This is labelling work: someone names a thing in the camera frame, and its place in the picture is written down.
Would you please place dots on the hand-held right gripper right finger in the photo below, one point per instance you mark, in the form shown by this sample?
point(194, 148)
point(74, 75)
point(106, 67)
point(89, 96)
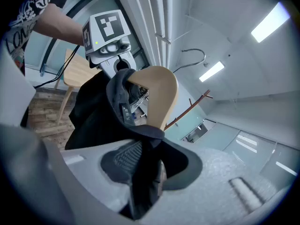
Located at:
point(211, 184)

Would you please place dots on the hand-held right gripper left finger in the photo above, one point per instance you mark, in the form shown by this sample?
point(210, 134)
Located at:
point(89, 170)

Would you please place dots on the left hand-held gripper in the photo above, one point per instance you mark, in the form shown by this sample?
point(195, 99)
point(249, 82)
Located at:
point(107, 27)

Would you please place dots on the light wooden clothes hanger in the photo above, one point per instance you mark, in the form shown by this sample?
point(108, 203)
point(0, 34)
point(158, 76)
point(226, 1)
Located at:
point(161, 90)

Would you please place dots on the black garment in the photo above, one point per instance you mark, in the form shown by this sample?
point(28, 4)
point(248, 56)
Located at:
point(98, 116)

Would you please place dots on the person's left forearm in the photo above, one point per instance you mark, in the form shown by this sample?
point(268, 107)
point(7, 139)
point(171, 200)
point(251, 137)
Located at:
point(58, 24)

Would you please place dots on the light wooden table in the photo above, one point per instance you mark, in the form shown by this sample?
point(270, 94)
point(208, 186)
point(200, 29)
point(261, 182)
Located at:
point(77, 71)

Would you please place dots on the frosted glass partition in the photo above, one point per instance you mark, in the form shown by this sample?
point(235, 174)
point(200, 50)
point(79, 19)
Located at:
point(215, 135)

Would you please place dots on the black framed glass door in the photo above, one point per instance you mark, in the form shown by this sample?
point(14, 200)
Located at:
point(103, 3)

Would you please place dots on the white ceiling pipes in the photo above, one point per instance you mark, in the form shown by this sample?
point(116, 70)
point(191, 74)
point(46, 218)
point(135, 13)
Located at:
point(161, 13)

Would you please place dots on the brown wooden coat rack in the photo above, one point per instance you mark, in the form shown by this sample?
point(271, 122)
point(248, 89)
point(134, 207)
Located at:
point(187, 108)

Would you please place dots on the round ceiling smoke detector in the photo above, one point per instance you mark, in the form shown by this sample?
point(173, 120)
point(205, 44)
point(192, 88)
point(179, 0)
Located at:
point(206, 65)

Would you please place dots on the rectangular ceiling light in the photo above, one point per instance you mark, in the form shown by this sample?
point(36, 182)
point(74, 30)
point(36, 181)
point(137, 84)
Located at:
point(212, 71)
point(269, 22)

